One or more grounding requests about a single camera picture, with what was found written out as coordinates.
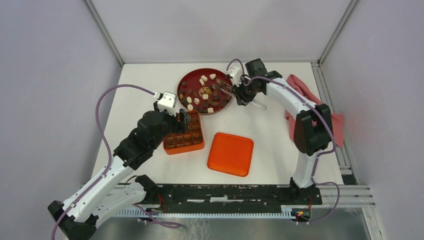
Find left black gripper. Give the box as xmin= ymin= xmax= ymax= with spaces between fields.
xmin=151 ymin=101 xmax=191 ymax=150

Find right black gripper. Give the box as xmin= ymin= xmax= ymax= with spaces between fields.
xmin=230 ymin=76 xmax=260 ymax=107

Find metal tongs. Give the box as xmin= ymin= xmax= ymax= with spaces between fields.
xmin=211 ymin=79 xmax=267 ymax=111

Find orange chocolate box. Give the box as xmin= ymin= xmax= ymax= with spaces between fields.
xmin=163 ymin=110 xmax=205 ymax=155

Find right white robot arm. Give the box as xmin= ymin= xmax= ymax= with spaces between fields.
xmin=225 ymin=58 xmax=336 ymax=204

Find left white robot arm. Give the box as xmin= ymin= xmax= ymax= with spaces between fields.
xmin=48 ymin=102 xmax=190 ymax=240

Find round red tray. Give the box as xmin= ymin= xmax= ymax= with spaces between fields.
xmin=176 ymin=68 xmax=233 ymax=115

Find orange box lid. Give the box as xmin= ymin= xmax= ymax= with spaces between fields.
xmin=207 ymin=132 xmax=254 ymax=177

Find pink cloth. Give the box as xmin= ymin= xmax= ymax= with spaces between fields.
xmin=284 ymin=74 xmax=344 ymax=148

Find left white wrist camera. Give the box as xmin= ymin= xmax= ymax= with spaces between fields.
xmin=153 ymin=91 xmax=178 ymax=117

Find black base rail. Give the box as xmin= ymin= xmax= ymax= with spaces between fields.
xmin=139 ymin=184 xmax=323 ymax=215

